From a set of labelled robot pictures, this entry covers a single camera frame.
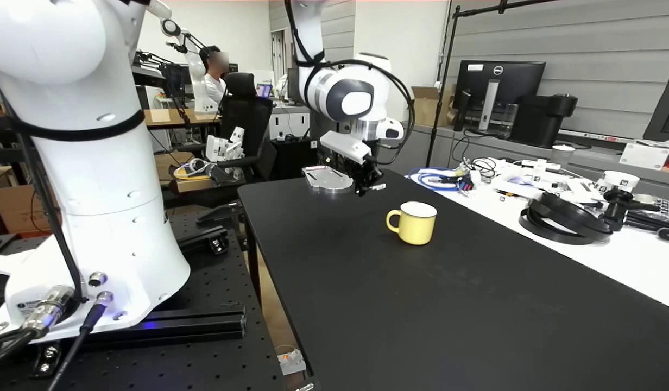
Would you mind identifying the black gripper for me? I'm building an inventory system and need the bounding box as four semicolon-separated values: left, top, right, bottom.
348;154;388;195

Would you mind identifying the yellow mug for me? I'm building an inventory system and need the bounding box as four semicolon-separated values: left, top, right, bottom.
385;199;438;248

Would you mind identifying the open cardboard box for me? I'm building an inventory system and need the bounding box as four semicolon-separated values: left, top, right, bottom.
408;85;450;133

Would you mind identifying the white crumpled object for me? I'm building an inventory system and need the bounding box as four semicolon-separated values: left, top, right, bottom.
203;126;248;162

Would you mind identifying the black table clamp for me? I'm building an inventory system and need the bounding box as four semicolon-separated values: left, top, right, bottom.
192;225;235;261

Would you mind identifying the silver metal mounting plate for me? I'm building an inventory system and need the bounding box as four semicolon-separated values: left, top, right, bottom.
300;162;356;195

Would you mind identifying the black base connector cable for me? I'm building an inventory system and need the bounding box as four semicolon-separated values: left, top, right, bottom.
47;290;118;391

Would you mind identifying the black office chair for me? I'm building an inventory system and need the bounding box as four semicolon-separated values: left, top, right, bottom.
222;69;275;180

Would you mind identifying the black optical breadboard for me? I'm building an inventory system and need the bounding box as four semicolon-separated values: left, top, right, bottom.
0;208;309;391

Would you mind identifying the black handheld gadget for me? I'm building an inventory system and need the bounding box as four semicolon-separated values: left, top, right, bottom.
602;184;664;228

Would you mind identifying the black pole stand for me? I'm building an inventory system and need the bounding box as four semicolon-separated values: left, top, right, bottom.
423;0;554;170

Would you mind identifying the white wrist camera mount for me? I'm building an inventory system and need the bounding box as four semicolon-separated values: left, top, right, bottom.
320;128;374;168

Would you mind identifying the black bin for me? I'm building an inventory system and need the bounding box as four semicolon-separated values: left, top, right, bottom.
508;94;579;147

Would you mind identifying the white plastic device pile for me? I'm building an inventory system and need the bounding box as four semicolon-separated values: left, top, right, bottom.
484;158;605;208

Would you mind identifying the blue cable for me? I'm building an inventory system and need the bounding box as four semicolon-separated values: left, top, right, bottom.
408;168;471;195

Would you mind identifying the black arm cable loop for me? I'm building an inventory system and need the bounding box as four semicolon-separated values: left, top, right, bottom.
280;0;418;158

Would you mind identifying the black Dell monitor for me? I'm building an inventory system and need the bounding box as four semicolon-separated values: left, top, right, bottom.
451;59;547;137

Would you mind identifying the black cable along base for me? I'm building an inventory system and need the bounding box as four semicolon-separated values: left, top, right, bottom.
0;78;86;303

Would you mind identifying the brown cardboard box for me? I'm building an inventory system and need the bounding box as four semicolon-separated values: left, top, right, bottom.
0;166;56;239

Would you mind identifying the white paper tag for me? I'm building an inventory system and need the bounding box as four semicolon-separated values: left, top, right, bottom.
275;348;309;378

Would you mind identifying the white box appliance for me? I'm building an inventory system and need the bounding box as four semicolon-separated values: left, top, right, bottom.
267;105;313;144

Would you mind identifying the person in white shirt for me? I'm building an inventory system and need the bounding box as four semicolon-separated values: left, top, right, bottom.
185;44;235;116

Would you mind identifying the black coiled cable bundle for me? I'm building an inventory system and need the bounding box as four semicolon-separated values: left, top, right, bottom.
516;191;614;245

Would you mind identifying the silver base connector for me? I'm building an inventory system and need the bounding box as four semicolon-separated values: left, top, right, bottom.
15;284;78;337

